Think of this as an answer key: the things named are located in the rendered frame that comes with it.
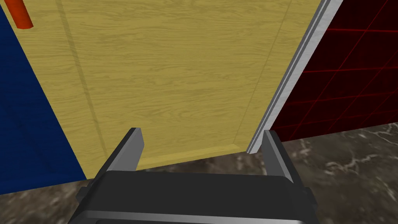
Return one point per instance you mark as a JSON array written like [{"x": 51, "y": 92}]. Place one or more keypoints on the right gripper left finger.
[{"x": 128, "y": 153}]

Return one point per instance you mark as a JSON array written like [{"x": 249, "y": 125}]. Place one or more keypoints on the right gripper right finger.
[{"x": 276, "y": 155}]

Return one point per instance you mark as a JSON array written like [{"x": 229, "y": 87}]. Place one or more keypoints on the yellow wooden door leaf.
[{"x": 174, "y": 81}]

